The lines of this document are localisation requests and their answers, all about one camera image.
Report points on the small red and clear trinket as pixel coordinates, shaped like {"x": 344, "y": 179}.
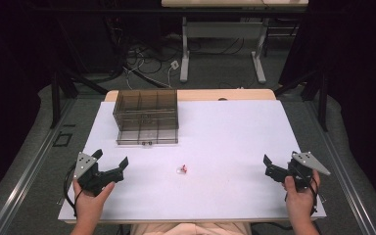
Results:
{"x": 182, "y": 169}

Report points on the clear smoky plastic drawer box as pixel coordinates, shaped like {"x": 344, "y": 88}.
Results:
{"x": 147, "y": 117}

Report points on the person's beige clothing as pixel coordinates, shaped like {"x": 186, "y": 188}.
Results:
{"x": 191, "y": 229}

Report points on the white power adapter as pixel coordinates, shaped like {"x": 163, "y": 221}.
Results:
{"x": 174, "y": 64}

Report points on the white desk with metal legs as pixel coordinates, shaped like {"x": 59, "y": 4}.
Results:
{"x": 223, "y": 29}

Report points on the person's left hand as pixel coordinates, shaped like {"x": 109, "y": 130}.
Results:
{"x": 89, "y": 202}

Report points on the person's right hand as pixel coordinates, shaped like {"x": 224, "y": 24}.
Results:
{"x": 298, "y": 200}

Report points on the black metal stand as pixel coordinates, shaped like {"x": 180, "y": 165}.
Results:
{"x": 62, "y": 94}
{"x": 316, "y": 94}

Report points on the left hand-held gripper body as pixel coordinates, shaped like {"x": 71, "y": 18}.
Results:
{"x": 91, "y": 178}

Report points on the grey metal floor rail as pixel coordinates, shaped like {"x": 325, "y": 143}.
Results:
{"x": 26, "y": 169}
{"x": 342, "y": 169}

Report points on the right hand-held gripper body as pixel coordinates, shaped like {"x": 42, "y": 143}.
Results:
{"x": 302, "y": 169}

